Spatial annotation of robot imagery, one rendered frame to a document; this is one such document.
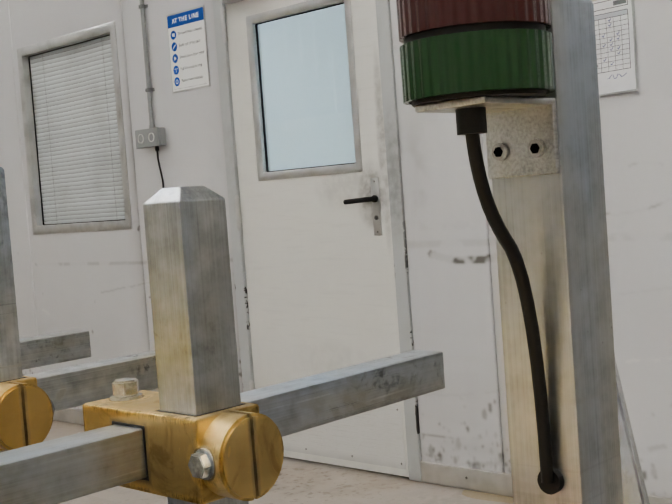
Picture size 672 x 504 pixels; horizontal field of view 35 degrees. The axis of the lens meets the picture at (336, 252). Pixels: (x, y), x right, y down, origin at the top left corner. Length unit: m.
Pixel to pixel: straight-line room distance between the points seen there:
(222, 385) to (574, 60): 0.29
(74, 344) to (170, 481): 0.59
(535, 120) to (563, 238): 0.05
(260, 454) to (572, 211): 0.26
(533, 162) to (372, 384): 0.38
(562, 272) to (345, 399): 0.35
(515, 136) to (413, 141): 3.44
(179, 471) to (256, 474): 0.05
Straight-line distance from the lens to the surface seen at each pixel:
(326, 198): 4.20
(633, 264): 3.44
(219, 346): 0.63
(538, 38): 0.41
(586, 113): 0.46
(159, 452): 0.65
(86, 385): 0.93
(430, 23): 0.41
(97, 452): 0.64
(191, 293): 0.62
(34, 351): 1.19
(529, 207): 0.45
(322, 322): 4.28
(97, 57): 5.43
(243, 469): 0.62
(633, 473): 0.54
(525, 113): 0.45
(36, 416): 0.82
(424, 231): 3.88
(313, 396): 0.75
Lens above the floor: 1.09
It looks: 3 degrees down
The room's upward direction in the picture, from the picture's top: 4 degrees counter-clockwise
